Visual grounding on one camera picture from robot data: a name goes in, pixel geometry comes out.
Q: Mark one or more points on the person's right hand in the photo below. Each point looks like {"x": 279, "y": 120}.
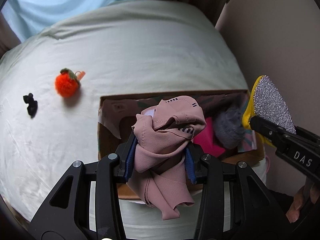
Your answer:
{"x": 309, "y": 190}

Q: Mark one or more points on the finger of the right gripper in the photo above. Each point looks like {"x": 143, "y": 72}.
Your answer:
{"x": 276, "y": 135}

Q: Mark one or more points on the grey fuzzy sock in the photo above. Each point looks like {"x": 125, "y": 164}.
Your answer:
{"x": 228, "y": 128}

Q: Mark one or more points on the brown left curtain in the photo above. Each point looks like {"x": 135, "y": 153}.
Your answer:
{"x": 8, "y": 38}

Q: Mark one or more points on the patterned cardboard box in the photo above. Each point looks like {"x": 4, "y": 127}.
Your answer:
{"x": 117, "y": 114}

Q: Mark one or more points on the orange pompom plush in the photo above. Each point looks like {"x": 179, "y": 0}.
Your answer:
{"x": 67, "y": 83}

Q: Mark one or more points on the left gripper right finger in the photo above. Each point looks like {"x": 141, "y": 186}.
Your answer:
{"x": 235, "y": 203}

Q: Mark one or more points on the magenta leather pouch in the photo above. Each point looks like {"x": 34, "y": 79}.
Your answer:
{"x": 207, "y": 140}

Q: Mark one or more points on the silver glitter yellow sponge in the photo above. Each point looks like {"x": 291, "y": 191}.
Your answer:
{"x": 265, "y": 101}

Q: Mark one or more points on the pink fabric garment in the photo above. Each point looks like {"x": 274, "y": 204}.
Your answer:
{"x": 163, "y": 131}

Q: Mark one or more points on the light blue hanging cloth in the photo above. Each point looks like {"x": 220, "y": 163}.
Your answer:
{"x": 29, "y": 17}

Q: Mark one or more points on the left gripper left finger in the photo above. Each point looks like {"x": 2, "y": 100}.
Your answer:
{"x": 84, "y": 203}

